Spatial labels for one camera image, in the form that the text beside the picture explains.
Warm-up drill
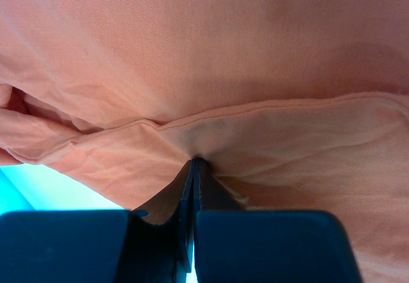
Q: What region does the orange t shirt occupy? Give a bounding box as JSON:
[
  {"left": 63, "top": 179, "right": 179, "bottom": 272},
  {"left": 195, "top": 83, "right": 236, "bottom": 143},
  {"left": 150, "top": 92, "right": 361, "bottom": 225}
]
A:
[{"left": 1, "top": 0, "right": 408, "bottom": 282}]

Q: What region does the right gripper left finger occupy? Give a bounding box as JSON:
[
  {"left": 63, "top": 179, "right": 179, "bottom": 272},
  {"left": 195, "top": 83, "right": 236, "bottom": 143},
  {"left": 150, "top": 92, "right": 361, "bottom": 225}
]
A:
[{"left": 1, "top": 160, "right": 195, "bottom": 282}]

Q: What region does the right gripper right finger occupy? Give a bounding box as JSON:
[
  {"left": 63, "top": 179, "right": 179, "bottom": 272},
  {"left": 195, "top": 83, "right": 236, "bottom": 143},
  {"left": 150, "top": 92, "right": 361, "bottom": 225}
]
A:
[{"left": 194, "top": 158, "right": 362, "bottom": 282}]

